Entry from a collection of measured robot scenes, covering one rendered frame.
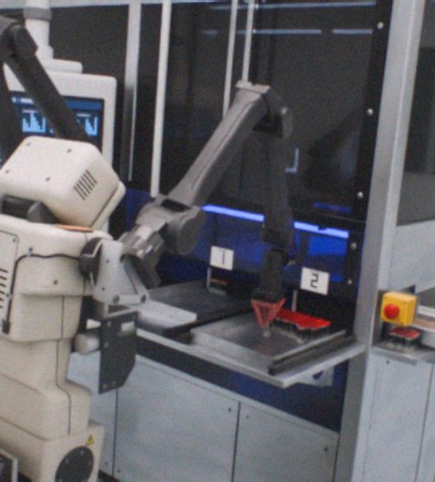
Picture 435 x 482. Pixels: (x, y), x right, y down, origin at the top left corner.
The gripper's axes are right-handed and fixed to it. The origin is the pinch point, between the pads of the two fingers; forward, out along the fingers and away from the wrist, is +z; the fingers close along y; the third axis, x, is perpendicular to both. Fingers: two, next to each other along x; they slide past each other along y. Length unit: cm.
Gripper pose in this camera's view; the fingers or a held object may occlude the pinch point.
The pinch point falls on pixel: (265, 321)
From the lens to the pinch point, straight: 189.3
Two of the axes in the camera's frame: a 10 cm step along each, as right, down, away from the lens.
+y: 4.1, -1.4, 9.0
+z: -0.9, 9.8, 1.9
